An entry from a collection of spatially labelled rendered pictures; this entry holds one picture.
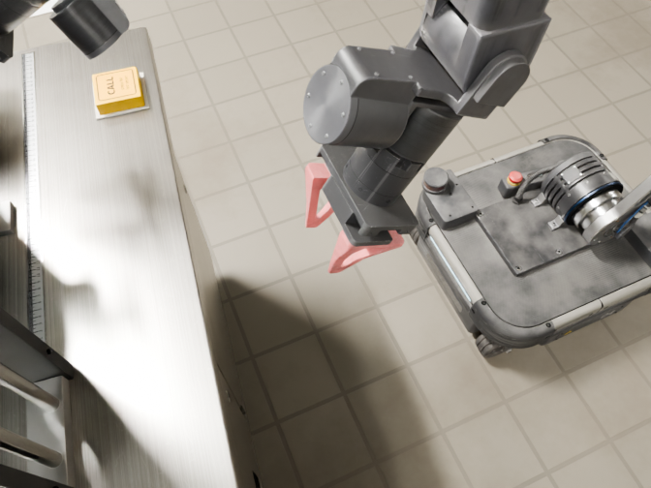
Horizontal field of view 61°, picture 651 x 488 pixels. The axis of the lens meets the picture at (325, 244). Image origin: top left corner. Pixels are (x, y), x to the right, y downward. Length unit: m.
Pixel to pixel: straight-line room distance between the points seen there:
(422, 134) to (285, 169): 1.53
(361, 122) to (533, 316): 1.16
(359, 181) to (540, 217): 1.19
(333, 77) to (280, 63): 1.93
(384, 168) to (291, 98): 1.74
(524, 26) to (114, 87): 0.68
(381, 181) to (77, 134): 0.57
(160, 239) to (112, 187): 0.12
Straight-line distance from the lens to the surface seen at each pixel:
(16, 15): 0.74
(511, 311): 1.49
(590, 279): 1.61
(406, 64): 0.43
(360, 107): 0.39
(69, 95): 1.00
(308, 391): 1.59
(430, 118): 0.44
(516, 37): 0.42
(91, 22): 0.71
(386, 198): 0.49
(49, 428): 0.69
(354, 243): 0.48
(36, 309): 0.78
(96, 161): 0.89
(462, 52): 0.41
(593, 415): 1.74
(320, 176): 0.53
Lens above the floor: 1.54
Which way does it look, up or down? 59 degrees down
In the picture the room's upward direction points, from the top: straight up
